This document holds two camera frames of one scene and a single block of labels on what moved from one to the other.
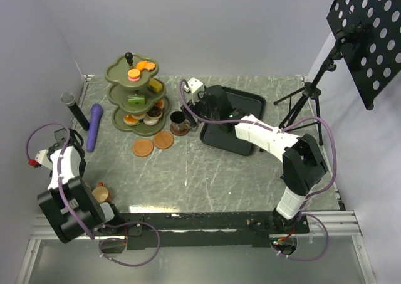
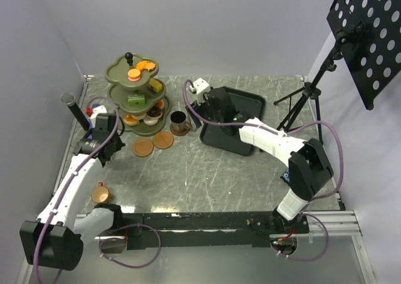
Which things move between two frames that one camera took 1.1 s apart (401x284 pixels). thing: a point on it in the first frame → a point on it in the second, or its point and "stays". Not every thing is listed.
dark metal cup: [178, 121] stays
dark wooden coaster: [179, 133] stays
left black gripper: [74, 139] → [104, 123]
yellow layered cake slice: [155, 85] stays
